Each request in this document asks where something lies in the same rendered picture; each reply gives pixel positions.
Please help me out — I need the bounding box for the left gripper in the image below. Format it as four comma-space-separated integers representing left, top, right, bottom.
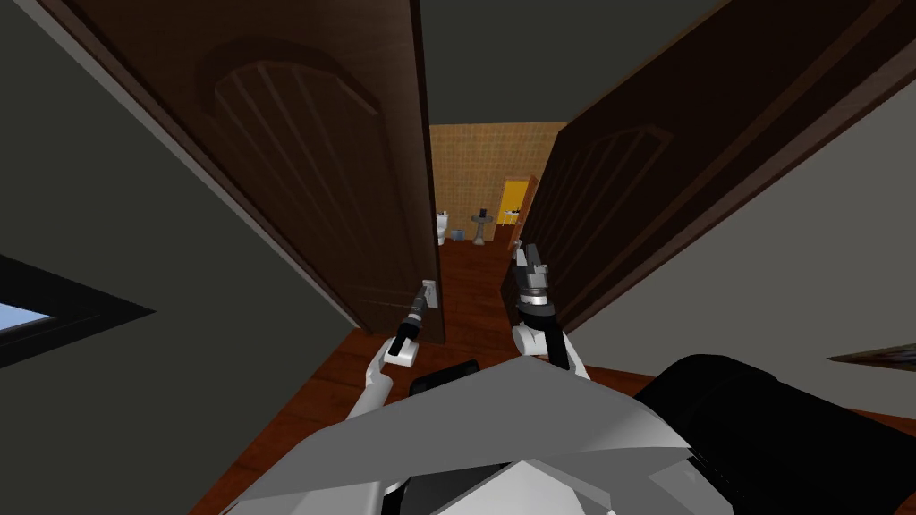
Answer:
411, 279, 440, 317

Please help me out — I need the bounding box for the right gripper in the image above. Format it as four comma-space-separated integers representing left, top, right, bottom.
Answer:
513, 242, 552, 292

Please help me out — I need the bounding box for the yellow door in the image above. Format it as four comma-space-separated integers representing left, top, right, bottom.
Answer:
497, 178, 533, 229

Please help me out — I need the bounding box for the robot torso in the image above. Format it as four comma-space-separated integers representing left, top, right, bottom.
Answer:
217, 355, 694, 515

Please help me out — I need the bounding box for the dark brown door leaf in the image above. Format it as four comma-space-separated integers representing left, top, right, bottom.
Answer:
37, 0, 447, 346
499, 0, 897, 334

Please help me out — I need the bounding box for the black framed window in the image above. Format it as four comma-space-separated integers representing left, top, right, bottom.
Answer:
0, 253, 157, 370

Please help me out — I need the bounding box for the grey pedestal sink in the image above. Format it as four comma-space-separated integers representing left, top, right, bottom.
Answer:
470, 207, 496, 248

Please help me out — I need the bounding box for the picture on wall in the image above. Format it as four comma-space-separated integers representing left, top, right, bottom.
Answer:
826, 342, 916, 368

